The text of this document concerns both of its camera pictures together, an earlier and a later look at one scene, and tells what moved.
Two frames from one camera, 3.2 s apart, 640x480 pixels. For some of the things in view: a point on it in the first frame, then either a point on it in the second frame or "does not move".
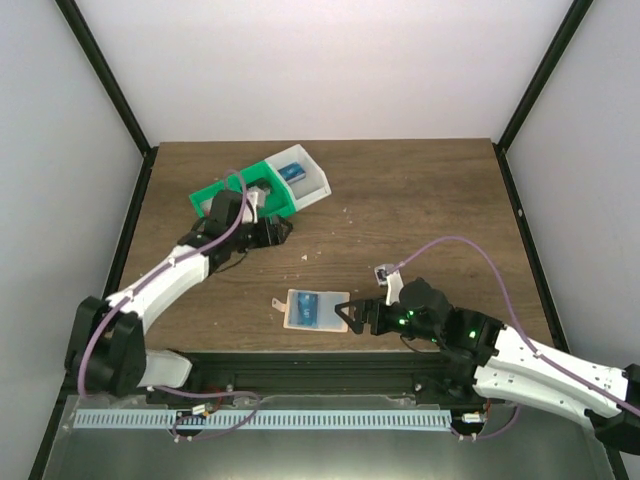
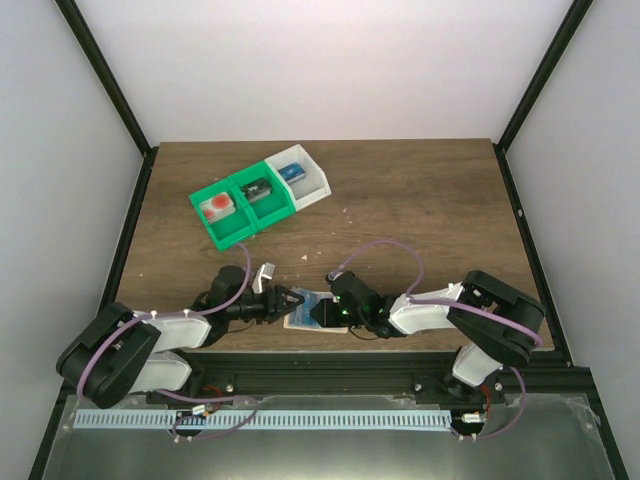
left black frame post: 77,24 does not move
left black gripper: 277,239 to 274,303
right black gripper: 362,306 to 324,315
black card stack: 261,183 does not move
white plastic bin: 306,180 does not move
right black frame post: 557,46 does not move
